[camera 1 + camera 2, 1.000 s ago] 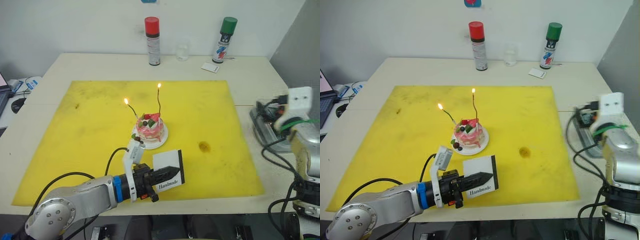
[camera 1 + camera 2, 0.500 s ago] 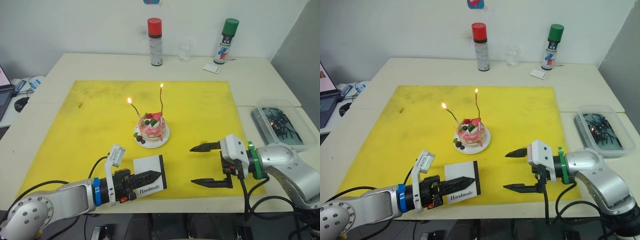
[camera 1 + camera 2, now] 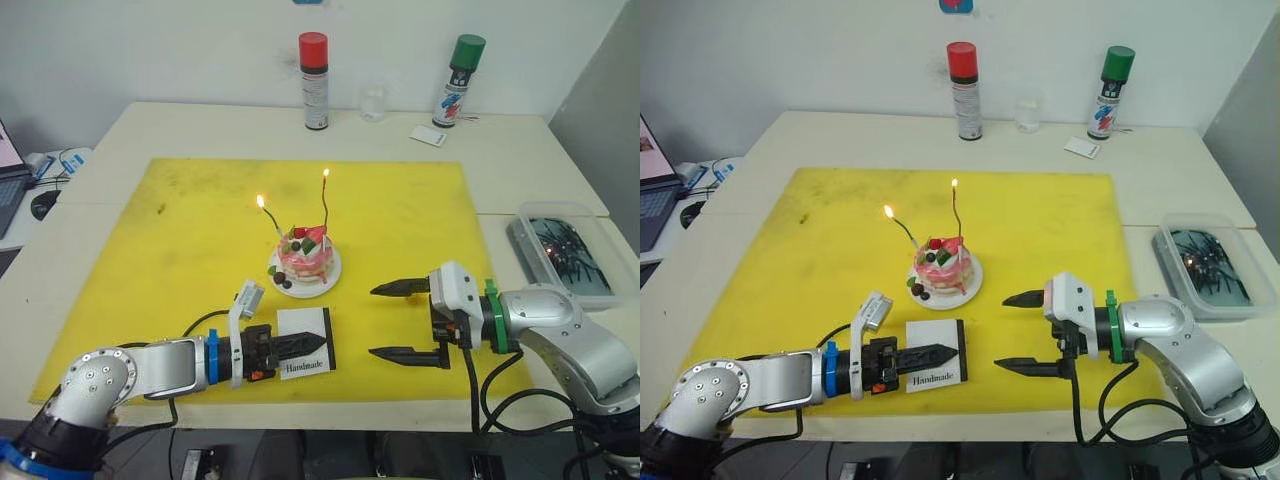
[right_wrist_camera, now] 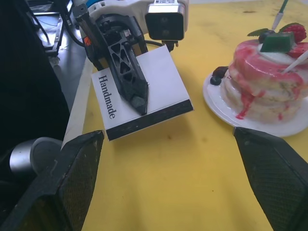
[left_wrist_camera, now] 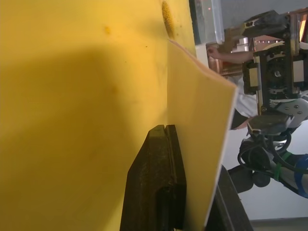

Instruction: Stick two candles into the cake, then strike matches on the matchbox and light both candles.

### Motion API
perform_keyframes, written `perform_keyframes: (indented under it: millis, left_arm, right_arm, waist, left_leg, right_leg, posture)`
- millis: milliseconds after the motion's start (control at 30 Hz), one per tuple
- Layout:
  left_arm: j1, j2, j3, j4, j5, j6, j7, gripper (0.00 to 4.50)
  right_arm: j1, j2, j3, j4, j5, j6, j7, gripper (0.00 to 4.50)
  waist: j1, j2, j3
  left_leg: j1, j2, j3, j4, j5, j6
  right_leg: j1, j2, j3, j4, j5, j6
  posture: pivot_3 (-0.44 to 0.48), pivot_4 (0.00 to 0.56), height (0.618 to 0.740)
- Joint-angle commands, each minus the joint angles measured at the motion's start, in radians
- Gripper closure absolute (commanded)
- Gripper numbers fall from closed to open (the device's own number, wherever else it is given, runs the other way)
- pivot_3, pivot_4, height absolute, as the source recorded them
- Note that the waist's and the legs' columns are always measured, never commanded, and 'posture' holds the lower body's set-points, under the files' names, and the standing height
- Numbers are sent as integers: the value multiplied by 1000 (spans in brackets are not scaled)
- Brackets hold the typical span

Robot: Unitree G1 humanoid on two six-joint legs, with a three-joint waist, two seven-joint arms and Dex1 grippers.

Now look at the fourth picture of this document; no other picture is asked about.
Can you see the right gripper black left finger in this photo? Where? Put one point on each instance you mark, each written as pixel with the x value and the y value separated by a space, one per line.
pixel 60 192

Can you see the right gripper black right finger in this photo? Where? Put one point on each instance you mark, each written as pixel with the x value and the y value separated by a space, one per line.
pixel 276 180

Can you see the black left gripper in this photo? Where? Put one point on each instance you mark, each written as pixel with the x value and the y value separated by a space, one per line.
pixel 113 26

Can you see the white Handmade matchbox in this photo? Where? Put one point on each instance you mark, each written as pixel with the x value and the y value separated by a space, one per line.
pixel 163 84

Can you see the thin green candle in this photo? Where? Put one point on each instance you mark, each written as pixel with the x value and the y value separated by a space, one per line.
pixel 279 18

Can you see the pink white toy cake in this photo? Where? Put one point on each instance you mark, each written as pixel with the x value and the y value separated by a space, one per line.
pixel 264 91

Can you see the silver robot body cylinder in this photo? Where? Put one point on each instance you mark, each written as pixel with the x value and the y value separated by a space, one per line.
pixel 24 156

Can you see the white round plate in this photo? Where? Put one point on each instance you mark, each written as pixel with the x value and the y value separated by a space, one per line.
pixel 216 103

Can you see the yellow table mat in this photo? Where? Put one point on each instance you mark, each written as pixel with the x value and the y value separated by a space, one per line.
pixel 168 180

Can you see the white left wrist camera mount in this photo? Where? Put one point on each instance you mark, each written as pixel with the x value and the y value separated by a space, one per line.
pixel 137 6

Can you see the black metal frame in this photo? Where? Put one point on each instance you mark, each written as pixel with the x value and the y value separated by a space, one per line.
pixel 51 45

